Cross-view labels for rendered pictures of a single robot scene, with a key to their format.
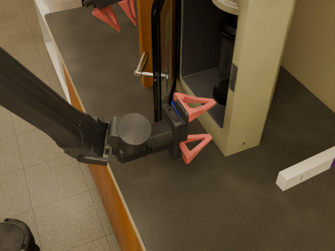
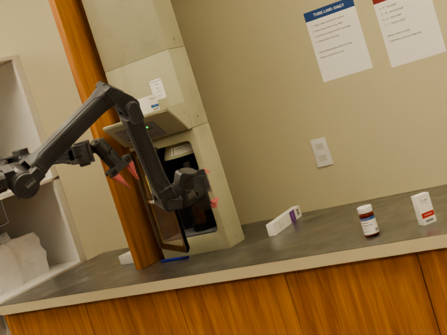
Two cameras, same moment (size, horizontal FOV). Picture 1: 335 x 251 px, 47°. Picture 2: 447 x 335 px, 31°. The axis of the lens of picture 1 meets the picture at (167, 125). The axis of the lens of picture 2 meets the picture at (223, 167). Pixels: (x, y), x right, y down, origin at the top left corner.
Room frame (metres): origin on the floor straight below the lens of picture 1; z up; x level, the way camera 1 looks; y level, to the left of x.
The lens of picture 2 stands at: (-1.81, 1.35, 1.49)
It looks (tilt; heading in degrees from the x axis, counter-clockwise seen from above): 5 degrees down; 328
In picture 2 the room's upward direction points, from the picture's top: 17 degrees counter-clockwise
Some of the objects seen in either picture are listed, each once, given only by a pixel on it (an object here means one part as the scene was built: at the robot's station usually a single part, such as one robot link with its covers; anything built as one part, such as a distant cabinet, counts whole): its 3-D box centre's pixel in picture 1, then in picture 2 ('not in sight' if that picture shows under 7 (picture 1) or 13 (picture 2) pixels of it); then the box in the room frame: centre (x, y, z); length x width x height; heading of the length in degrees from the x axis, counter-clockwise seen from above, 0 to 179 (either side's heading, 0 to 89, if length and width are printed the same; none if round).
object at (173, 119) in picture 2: not in sight; (146, 127); (0.82, -0.04, 1.46); 0.32 x 0.12 x 0.10; 24
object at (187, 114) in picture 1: (193, 113); (203, 178); (0.55, -0.05, 1.24); 0.09 x 0.07 x 0.07; 114
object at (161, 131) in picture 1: (159, 136); (195, 193); (0.52, 0.02, 1.20); 0.07 x 0.07 x 0.10; 24
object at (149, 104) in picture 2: not in sight; (148, 104); (0.78, -0.06, 1.54); 0.05 x 0.05 x 0.06; 25
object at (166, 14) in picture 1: (166, 53); (158, 200); (0.83, 0.00, 1.19); 0.30 x 0.01 x 0.40; 170
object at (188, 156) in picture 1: (191, 138); (209, 197); (0.55, -0.05, 1.17); 0.09 x 0.07 x 0.07; 114
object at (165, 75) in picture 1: (164, 81); not in sight; (0.72, 0.01, 1.18); 0.02 x 0.02 x 0.06; 80
